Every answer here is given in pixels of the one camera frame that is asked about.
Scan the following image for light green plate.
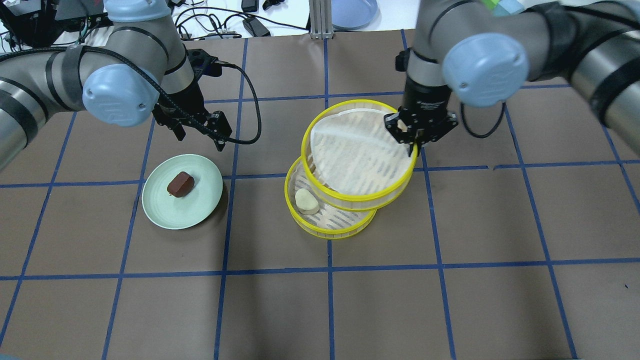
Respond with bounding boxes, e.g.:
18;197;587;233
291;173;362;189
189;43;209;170
141;153;224;230

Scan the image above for brown bun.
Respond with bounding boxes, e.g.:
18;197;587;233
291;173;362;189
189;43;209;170
166;171;195;198

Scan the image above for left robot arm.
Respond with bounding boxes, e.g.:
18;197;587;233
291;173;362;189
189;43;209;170
0;0;233;167

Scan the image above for black power adapter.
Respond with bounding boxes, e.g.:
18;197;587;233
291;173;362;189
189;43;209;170
242;17;272;38

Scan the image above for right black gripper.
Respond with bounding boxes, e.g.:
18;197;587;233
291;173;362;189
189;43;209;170
383;82;458;158

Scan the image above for white bun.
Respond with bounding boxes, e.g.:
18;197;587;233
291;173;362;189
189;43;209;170
294;188;320;215

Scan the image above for aluminium frame post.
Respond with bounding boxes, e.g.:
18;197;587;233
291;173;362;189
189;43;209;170
308;0;334;40

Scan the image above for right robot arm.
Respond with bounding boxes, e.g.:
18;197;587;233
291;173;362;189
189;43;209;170
384;0;639;153

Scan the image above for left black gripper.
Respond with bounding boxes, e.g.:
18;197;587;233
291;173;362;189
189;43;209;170
152;82;233;152

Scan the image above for yellow steamer layer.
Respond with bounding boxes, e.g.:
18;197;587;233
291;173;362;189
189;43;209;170
284;157;377;240
301;99;418;212

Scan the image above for blue plate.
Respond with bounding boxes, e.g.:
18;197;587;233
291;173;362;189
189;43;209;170
330;0;378;31

